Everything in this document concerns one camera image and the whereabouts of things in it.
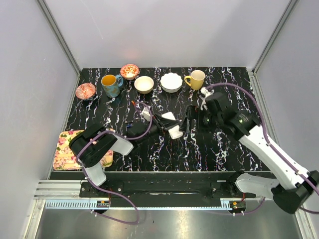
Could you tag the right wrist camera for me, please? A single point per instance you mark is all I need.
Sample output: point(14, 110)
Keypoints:
point(207, 99)

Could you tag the aluminium corner frame post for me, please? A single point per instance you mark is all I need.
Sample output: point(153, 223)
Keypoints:
point(281, 23)

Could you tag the white scalloped bowl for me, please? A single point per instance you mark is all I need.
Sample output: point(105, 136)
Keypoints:
point(171, 82)

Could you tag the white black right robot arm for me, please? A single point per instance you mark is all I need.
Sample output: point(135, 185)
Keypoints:
point(292, 184)

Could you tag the white remote control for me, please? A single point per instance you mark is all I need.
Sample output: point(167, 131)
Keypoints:
point(175, 133)

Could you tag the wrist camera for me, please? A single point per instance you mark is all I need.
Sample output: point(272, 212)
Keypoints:
point(147, 113)
point(207, 99)

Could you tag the blue patterned mug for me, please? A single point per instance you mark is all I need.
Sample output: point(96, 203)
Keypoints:
point(111, 85)

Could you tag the orange floral bowl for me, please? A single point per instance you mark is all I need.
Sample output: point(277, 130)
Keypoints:
point(129, 71)

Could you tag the red patterned small dish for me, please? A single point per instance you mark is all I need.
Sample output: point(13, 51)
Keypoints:
point(85, 91)

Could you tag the aluminium table edge rail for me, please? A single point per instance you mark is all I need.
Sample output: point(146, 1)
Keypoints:
point(72, 189)

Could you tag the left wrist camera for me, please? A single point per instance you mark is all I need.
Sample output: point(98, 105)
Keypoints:
point(147, 113)

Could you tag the floral rectangular tray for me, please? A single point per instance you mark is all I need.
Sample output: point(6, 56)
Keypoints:
point(64, 158)

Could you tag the white battery cover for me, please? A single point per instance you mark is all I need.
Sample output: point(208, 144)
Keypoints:
point(169, 116)

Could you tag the cream round bowl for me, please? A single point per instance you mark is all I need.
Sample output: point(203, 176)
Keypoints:
point(144, 84)

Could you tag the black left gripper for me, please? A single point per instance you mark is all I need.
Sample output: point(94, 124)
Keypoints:
point(156, 119)

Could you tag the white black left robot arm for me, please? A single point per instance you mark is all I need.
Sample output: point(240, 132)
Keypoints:
point(91, 145)

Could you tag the yellow mug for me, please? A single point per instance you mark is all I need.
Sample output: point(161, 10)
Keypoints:
point(195, 80)

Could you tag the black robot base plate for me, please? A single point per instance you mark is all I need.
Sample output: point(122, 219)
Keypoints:
point(229, 177)

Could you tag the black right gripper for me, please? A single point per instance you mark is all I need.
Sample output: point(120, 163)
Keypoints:
point(193, 112)

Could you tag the left aluminium frame post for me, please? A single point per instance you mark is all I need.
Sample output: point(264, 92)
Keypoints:
point(58, 34)

